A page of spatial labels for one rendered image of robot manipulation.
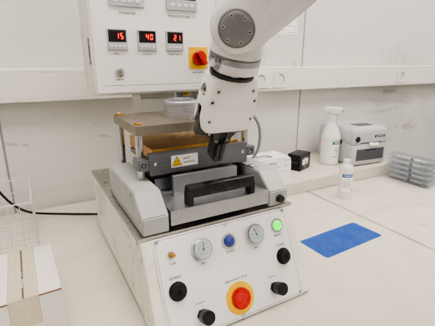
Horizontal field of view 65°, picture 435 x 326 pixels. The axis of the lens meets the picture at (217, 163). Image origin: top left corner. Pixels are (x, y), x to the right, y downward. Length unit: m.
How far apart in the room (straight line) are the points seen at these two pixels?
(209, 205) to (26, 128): 0.77
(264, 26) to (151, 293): 0.46
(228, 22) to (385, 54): 1.66
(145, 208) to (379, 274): 0.57
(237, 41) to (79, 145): 0.91
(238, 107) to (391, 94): 1.63
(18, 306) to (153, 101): 0.55
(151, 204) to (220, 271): 0.19
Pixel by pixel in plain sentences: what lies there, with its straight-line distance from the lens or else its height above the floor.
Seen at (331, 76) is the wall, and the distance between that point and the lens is 1.72.
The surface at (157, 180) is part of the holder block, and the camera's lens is 0.72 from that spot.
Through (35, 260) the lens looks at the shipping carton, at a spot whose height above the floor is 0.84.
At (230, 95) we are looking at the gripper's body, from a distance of 0.57.
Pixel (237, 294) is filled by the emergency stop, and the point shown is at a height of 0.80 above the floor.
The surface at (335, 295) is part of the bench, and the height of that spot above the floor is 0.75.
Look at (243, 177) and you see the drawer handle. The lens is 0.68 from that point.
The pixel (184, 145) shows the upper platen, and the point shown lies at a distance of 0.73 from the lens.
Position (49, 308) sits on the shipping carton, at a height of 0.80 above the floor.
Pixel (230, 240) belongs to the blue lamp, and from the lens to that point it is 0.68.
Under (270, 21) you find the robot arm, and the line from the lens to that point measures 0.45.
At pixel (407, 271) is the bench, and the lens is 0.97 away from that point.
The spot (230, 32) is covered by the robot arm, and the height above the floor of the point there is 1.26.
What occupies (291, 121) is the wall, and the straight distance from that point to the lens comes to 1.65.
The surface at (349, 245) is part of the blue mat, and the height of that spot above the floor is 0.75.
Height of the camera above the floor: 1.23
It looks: 16 degrees down
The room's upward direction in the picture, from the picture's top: straight up
